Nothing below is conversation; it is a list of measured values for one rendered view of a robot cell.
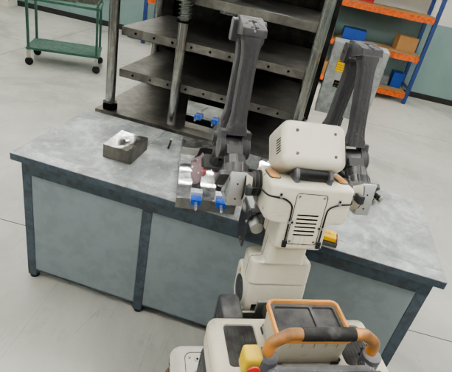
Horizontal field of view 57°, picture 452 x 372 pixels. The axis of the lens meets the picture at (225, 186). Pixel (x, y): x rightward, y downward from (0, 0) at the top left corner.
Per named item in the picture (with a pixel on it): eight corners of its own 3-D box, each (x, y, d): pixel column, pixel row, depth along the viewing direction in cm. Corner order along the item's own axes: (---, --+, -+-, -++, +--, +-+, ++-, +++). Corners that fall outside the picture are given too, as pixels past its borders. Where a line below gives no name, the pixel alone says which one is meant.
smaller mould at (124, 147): (130, 164, 205) (131, 151, 202) (102, 156, 207) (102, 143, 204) (147, 149, 223) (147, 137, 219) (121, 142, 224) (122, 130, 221)
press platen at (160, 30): (302, 80, 234) (304, 71, 231) (121, 34, 248) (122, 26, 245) (311, 56, 298) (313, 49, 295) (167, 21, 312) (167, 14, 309)
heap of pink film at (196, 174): (227, 188, 191) (230, 173, 187) (188, 183, 188) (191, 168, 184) (224, 162, 213) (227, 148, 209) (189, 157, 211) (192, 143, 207)
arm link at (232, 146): (226, 157, 131) (243, 159, 133) (226, 128, 135) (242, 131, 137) (220, 169, 140) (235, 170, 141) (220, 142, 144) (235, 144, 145)
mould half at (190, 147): (234, 214, 184) (238, 193, 178) (175, 207, 180) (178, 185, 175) (227, 162, 227) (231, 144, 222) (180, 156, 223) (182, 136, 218)
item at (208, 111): (225, 137, 260) (230, 111, 251) (184, 126, 263) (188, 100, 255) (242, 114, 303) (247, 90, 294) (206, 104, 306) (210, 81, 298)
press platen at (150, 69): (290, 121, 246) (293, 113, 244) (119, 76, 260) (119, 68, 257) (301, 90, 310) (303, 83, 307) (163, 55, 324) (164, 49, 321)
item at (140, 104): (294, 172, 249) (296, 163, 246) (94, 116, 266) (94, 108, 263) (304, 127, 322) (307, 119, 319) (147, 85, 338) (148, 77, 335)
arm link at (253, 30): (242, 12, 120) (274, 19, 122) (232, 13, 132) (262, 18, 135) (217, 160, 135) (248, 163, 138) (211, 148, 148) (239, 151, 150)
